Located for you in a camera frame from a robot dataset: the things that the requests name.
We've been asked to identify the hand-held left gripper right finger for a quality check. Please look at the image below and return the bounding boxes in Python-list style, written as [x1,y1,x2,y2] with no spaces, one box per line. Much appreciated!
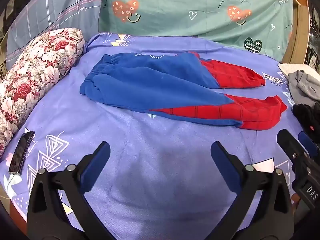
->
[211,141,293,240]

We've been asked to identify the black garment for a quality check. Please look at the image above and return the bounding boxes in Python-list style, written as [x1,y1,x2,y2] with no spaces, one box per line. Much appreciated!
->
[292,103,320,137]

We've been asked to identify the black smartphone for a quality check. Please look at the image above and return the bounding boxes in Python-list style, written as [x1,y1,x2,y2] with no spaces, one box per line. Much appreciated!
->
[8,130,35,175]

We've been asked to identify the blue and red pants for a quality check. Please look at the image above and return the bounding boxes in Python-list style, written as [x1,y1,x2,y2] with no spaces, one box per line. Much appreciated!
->
[79,51,288,131]

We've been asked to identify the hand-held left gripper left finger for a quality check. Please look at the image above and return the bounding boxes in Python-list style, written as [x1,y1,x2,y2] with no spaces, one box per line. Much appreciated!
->
[27,141,118,240]

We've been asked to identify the purple printed blanket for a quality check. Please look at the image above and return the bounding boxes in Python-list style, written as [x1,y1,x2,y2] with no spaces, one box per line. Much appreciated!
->
[0,32,307,222]

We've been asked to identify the wooden bed frame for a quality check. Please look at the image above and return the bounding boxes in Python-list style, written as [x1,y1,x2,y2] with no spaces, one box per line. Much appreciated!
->
[281,0,312,64]

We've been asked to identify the blue-grey plaid sheet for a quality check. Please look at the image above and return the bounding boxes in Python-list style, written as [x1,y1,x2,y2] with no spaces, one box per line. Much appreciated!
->
[5,0,107,70]

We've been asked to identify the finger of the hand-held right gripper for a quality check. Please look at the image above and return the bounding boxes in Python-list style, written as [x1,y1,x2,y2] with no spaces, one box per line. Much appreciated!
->
[276,129,302,162]
[298,131,320,157]

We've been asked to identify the white cloth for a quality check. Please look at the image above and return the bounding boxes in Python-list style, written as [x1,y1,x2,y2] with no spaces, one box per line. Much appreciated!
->
[278,62,320,80]

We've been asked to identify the floral pillow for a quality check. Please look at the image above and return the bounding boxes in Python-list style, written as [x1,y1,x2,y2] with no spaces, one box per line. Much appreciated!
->
[0,27,86,157]

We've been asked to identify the grey garment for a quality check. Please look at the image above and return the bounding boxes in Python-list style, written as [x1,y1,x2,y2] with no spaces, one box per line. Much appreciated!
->
[287,70,320,105]

